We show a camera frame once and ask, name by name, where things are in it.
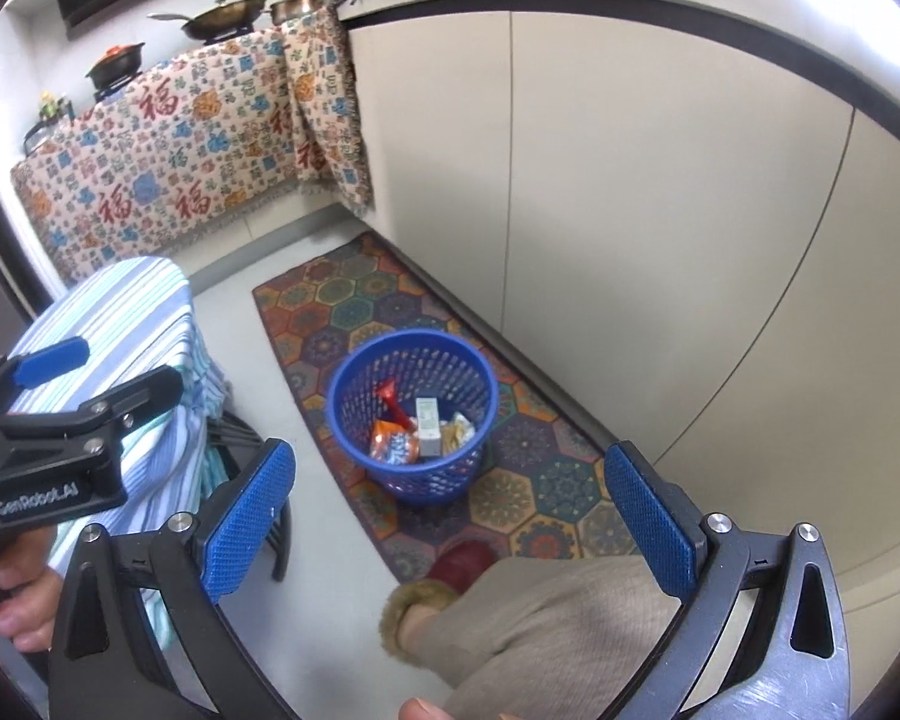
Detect red furry slipper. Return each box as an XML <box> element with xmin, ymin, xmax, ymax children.
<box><xmin>379</xmin><ymin>540</ymin><xmax>496</xmax><ymax>653</ymax></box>

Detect large printed cloth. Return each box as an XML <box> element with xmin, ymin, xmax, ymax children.
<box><xmin>11</xmin><ymin>26</ymin><xmax>301</xmax><ymax>286</ymax></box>

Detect colourful hexagon floor mat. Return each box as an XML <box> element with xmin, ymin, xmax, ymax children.
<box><xmin>251</xmin><ymin>231</ymin><xmax>646</xmax><ymax>586</ymax></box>

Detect person's beige trouser leg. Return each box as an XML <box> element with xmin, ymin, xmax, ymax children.
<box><xmin>405</xmin><ymin>555</ymin><xmax>698</xmax><ymax>720</ymax></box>

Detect blue plastic mesh wastebasket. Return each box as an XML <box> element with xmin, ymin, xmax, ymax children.
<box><xmin>326</xmin><ymin>328</ymin><xmax>496</xmax><ymax>507</ymax></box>

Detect narrow printed cloth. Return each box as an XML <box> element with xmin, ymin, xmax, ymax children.
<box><xmin>279</xmin><ymin>0</ymin><xmax>376</xmax><ymax>215</ymax></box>

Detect green white milk carton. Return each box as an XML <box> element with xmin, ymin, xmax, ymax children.
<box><xmin>414</xmin><ymin>397</ymin><xmax>445</xmax><ymax>458</ymax></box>

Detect clear yellowish bread wrapper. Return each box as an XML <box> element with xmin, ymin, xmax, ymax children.
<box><xmin>441</xmin><ymin>412</ymin><xmax>479</xmax><ymax>458</ymax></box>

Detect orange snack wrapper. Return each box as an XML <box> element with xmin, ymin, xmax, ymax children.
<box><xmin>369</xmin><ymin>420</ymin><xmax>421</xmax><ymax>464</ymax></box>

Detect condiment bottles rack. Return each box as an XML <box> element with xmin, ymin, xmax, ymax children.
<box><xmin>22</xmin><ymin>92</ymin><xmax>72</xmax><ymax>155</ymax></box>

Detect wok with glass lid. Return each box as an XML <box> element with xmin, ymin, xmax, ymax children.
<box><xmin>148</xmin><ymin>0</ymin><xmax>269</xmax><ymax>42</ymax></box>

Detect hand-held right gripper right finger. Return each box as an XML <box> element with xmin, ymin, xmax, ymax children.
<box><xmin>604</xmin><ymin>442</ymin><xmax>852</xmax><ymax>720</ymax></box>

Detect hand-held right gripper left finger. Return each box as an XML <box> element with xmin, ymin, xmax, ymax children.
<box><xmin>45</xmin><ymin>437</ymin><xmax>299</xmax><ymax>720</ymax></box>

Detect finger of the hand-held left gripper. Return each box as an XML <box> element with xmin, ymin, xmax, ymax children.
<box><xmin>82</xmin><ymin>365</ymin><xmax>185</xmax><ymax>432</ymax></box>
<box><xmin>0</xmin><ymin>337</ymin><xmax>91</xmax><ymax>410</ymax></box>

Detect black clay pot red lid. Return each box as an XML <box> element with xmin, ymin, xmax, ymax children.
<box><xmin>85</xmin><ymin>45</ymin><xmax>147</xmax><ymax>95</ymax></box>

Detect stainless steel pot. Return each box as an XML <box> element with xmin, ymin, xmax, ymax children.
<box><xmin>268</xmin><ymin>0</ymin><xmax>329</xmax><ymax>23</ymax></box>

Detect person's left hand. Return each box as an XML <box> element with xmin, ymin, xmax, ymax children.
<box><xmin>0</xmin><ymin>523</ymin><xmax>65</xmax><ymax>650</ymax></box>

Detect red snack bag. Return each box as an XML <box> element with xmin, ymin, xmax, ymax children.
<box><xmin>375</xmin><ymin>382</ymin><xmax>415</xmax><ymax>428</ymax></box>

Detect white kitchen counter cabinet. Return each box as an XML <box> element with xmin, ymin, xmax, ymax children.
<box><xmin>337</xmin><ymin>0</ymin><xmax>900</xmax><ymax>616</ymax></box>

